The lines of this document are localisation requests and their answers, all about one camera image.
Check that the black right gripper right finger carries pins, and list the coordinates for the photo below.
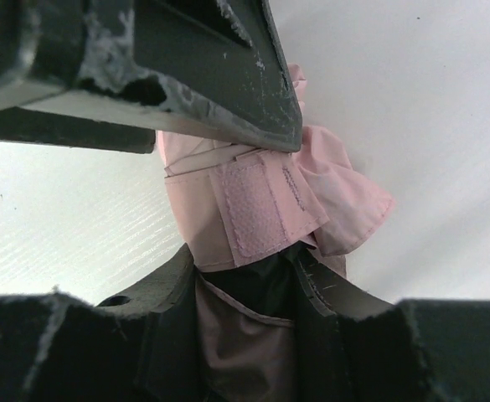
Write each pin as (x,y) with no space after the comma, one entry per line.
(352,346)

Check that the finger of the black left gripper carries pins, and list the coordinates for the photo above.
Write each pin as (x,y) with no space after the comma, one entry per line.
(108,75)

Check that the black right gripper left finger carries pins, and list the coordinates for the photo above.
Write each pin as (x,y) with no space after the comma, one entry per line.
(138,345)

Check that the pink folding umbrella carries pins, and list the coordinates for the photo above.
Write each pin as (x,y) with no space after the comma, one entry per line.
(249,217)

